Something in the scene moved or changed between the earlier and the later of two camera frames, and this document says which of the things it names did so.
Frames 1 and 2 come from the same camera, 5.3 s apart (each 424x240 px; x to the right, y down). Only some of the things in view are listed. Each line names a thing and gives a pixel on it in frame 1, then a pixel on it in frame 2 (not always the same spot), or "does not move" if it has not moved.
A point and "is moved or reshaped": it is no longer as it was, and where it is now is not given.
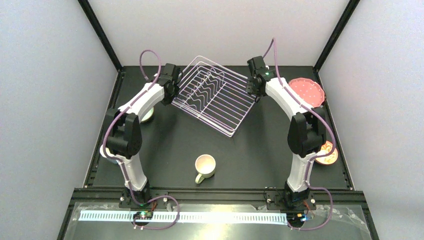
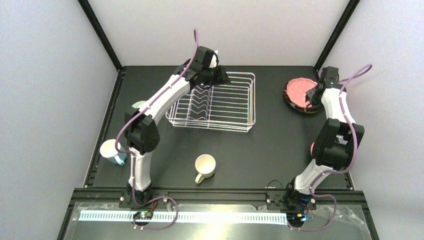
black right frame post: x=350 y=8 does not move
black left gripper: x=169 y=93 -> x=218 y=75
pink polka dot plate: x=310 y=91 does not move
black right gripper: x=252 y=87 -> x=311 y=98
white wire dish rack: x=214 y=95 is moved or reshaped
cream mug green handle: x=205 y=165 does not move
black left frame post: x=101 y=33 does not move
